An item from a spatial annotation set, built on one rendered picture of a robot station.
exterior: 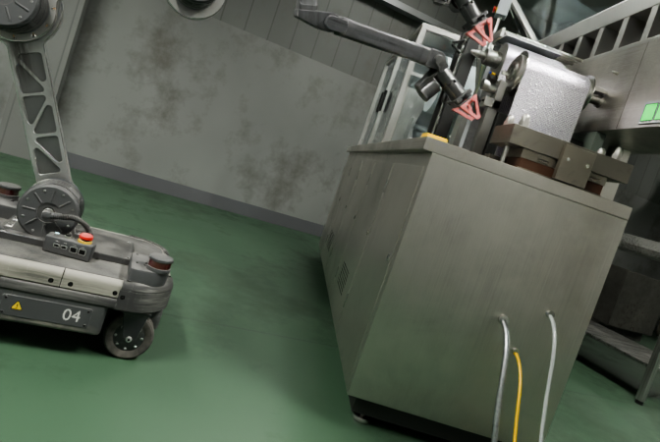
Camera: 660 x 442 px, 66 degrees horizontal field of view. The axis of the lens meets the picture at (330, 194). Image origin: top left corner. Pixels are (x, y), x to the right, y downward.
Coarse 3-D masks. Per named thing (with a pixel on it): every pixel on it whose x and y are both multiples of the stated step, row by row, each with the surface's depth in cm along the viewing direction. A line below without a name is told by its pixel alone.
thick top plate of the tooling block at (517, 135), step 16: (496, 128) 168; (512, 128) 155; (528, 128) 155; (496, 144) 169; (512, 144) 158; (528, 144) 155; (544, 144) 155; (560, 144) 156; (608, 160) 157; (608, 176) 157; (624, 176) 158
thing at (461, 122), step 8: (480, 64) 247; (480, 72) 248; (480, 80) 248; (472, 104) 250; (456, 120) 256; (464, 120) 248; (456, 128) 252; (464, 128) 248; (456, 136) 248; (456, 144) 248
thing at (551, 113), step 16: (528, 96) 174; (544, 96) 174; (560, 96) 174; (512, 112) 174; (528, 112) 174; (544, 112) 175; (560, 112) 175; (576, 112) 175; (544, 128) 175; (560, 128) 175
